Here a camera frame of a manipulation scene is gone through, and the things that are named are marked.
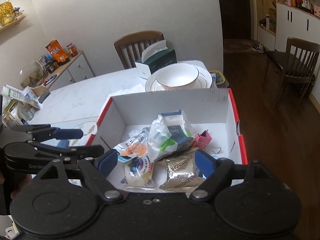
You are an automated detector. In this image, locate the blueberry snack packet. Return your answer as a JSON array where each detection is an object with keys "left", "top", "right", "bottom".
[{"left": 121, "top": 154, "right": 155, "bottom": 188}]

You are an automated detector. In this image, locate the white plate stack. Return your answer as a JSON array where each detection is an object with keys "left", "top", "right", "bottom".
[{"left": 145, "top": 63, "right": 213, "bottom": 92}]

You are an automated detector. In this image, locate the glass cup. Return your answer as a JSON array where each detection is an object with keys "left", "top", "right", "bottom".
[{"left": 17, "top": 102, "right": 34, "bottom": 121}]

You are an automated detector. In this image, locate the white low side cabinet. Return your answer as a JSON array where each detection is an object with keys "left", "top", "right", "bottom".
[{"left": 41, "top": 50, "right": 95, "bottom": 91}]

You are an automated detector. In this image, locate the white orange snack packet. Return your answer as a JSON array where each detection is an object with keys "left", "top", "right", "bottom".
[{"left": 114, "top": 127, "right": 150, "bottom": 163}]

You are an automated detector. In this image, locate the white grey green snack bag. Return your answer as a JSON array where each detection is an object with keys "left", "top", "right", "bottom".
[{"left": 147, "top": 109, "right": 196, "bottom": 163}]

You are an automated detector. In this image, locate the wooden wall shelf unit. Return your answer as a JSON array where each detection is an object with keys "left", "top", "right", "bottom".
[{"left": 255, "top": 0, "right": 319, "bottom": 50}]

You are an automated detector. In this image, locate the wooden chair right side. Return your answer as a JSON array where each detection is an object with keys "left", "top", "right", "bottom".
[{"left": 262, "top": 37, "right": 319, "bottom": 107}]

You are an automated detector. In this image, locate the gold foil snack packet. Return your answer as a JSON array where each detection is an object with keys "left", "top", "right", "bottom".
[{"left": 158, "top": 147, "right": 205, "bottom": 193}]

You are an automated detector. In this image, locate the glass dome terrarium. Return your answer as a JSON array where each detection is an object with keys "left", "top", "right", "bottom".
[{"left": 18, "top": 61, "right": 46, "bottom": 88}]

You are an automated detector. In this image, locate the white storage cabinet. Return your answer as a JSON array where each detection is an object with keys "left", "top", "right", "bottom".
[{"left": 275, "top": 3, "right": 319, "bottom": 53}]

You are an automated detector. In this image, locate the wooden chair by wall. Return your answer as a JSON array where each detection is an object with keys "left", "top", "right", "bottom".
[{"left": 114, "top": 30, "right": 164, "bottom": 69}]

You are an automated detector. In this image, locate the orange snack bag on cabinet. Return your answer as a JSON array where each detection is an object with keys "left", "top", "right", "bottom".
[{"left": 46, "top": 40, "right": 70, "bottom": 66}]

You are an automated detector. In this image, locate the red lid jar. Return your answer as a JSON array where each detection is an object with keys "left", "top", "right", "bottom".
[{"left": 67, "top": 43, "right": 78, "bottom": 57}]

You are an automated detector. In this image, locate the person's right hand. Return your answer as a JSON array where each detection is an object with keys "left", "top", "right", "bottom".
[{"left": 10, "top": 173, "right": 32, "bottom": 199}]

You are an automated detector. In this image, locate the pink binder clip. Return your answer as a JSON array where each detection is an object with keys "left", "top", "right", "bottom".
[{"left": 192, "top": 130, "right": 222, "bottom": 154}]

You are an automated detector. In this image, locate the red cardboard box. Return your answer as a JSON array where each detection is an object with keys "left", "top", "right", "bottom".
[{"left": 87, "top": 89, "right": 247, "bottom": 193}]

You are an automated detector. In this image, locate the white green tissue box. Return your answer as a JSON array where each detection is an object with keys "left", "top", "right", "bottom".
[{"left": 135, "top": 40, "right": 177, "bottom": 79}]

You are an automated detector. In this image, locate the white bowl gold rim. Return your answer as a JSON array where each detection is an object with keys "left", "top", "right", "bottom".
[{"left": 156, "top": 63, "right": 200, "bottom": 90}]

